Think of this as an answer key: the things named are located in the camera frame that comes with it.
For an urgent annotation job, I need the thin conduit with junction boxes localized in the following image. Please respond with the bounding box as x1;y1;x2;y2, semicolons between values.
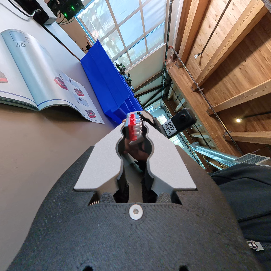
198;0;232;56

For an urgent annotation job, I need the black ceiling pipe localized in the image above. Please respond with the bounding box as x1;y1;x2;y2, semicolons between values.
161;0;173;102

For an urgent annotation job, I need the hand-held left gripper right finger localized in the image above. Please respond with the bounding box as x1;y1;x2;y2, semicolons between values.
145;128;198;195

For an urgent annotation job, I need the large paned window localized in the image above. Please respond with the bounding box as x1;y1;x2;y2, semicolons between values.
75;0;170;70

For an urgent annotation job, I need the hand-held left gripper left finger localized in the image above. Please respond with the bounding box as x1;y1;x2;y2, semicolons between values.
74;122;126;195

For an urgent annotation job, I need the silver air duct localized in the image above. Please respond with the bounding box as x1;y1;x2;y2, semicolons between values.
189;141;238;168

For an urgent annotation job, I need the person's right hand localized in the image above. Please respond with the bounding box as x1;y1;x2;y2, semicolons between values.
122;139;150;162

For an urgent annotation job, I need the red and clear brick assembly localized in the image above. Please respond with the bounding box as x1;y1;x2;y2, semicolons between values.
125;112;145;141

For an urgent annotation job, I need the ribbed blue parts bin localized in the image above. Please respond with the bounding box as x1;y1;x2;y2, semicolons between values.
114;91;143;124

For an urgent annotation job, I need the toy brick instruction booklet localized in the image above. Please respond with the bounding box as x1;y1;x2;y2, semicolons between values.
0;29;105;124

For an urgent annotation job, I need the grey desk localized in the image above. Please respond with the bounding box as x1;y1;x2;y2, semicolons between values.
0;0;127;271

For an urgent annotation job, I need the white vent grille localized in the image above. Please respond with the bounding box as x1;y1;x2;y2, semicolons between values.
234;153;271;166

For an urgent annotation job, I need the large blue plastic bin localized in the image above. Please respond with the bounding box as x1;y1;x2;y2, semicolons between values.
80;39;136;124

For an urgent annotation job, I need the black power station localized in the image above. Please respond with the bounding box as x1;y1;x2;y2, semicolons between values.
13;0;57;25

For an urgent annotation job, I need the person's dark jacket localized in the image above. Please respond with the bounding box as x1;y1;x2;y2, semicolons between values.
210;163;271;271

